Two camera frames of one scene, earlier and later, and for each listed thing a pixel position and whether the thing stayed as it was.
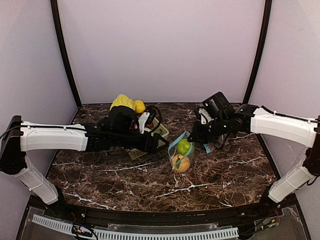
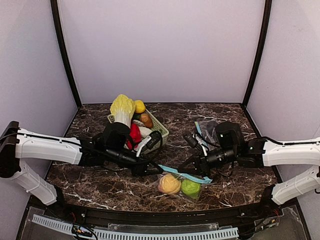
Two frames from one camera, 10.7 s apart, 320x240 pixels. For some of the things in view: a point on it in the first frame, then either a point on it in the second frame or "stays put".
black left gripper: (153, 143) → (139, 169)
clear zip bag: (180, 152) → (173, 181)
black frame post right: (264, 41) stays put
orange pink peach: (180, 163) → (169, 184)
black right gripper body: (198, 130) → (202, 165)
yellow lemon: (140, 106) stays put
